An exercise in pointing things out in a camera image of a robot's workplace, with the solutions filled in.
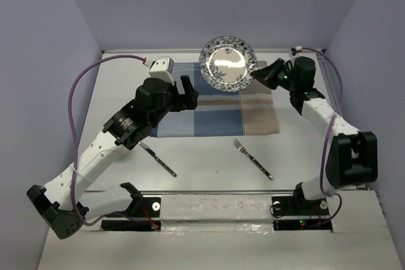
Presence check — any blue beige striped placemat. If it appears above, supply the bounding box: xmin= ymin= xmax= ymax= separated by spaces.
xmin=151 ymin=63 xmax=280 ymax=138

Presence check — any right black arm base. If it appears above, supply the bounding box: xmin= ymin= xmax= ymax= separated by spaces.
xmin=269 ymin=195 xmax=332 ymax=231

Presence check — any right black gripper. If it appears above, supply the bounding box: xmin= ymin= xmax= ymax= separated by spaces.
xmin=252 ymin=58 xmax=300 ymax=92

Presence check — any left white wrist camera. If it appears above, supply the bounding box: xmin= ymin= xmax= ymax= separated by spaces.
xmin=149 ymin=56 xmax=175 ymax=85

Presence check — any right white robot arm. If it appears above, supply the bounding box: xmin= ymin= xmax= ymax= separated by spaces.
xmin=250 ymin=56 xmax=378 ymax=218

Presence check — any silver fork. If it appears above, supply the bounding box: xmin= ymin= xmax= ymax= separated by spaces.
xmin=232 ymin=138 xmax=273 ymax=180

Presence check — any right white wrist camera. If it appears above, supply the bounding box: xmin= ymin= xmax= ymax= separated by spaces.
xmin=290 ymin=46 xmax=302 ymax=57

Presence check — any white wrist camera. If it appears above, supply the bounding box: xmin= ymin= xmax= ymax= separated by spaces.
xmin=149 ymin=56 xmax=175 ymax=85
xmin=290 ymin=46 xmax=302 ymax=57

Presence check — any silver knife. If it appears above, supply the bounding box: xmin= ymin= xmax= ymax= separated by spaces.
xmin=139 ymin=142 xmax=177 ymax=178

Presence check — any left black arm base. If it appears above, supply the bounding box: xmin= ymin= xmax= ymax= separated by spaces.
xmin=101 ymin=195 xmax=161 ymax=232

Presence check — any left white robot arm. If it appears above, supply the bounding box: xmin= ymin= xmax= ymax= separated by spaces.
xmin=27 ymin=75 xmax=199 ymax=240

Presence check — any blue floral plate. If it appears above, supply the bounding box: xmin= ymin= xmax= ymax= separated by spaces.
xmin=199 ymin=36 xmax=258 ymax=93

